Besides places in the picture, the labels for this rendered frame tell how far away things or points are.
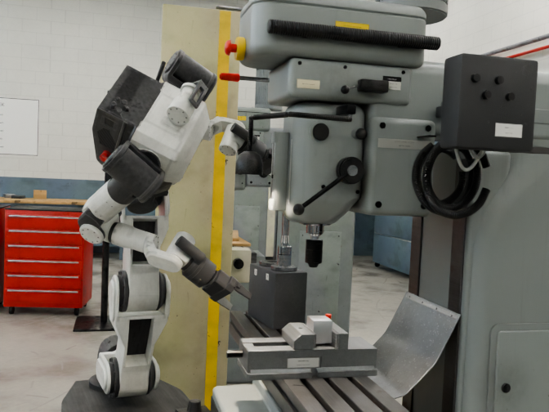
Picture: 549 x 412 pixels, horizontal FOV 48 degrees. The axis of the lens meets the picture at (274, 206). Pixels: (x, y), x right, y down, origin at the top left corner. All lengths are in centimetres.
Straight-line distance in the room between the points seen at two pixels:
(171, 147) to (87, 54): 903
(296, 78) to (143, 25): 936
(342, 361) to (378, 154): 54
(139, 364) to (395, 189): 114
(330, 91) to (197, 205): 189
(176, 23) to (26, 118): 748
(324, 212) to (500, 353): 59
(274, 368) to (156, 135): 73
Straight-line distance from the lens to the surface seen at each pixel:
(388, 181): 164
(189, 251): 187
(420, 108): 170
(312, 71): 158
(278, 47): 156
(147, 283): 214
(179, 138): 182
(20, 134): 1073
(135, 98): 187
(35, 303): 631
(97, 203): 186
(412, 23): 170
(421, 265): 194
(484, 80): 149
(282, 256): 209
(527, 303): 181
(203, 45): 342
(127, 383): 232
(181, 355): 350
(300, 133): 160
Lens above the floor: 144
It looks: 3 degrees down
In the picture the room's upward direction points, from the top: 3 degrees clockwise
